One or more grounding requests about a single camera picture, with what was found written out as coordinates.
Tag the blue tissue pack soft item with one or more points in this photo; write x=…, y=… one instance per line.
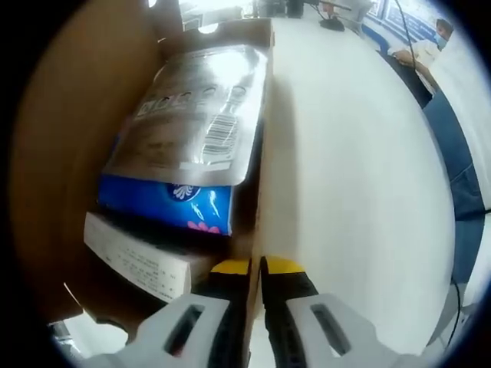
x=153, y=199

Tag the silver printed pouch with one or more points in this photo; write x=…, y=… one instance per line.
x=199, y=107

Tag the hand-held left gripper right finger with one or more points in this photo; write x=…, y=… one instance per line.
x=360, y=345

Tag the black computer mouse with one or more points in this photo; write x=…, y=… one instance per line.
x=333, y=25

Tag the brown cardboard shoe box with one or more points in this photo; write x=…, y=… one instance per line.
x=76, y=153

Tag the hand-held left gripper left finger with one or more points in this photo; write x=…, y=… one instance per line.
x=149, y=345

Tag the black desk stand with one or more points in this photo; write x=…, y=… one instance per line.
x=295, y=7

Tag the white printed carton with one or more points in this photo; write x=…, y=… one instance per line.
x=145, y=264

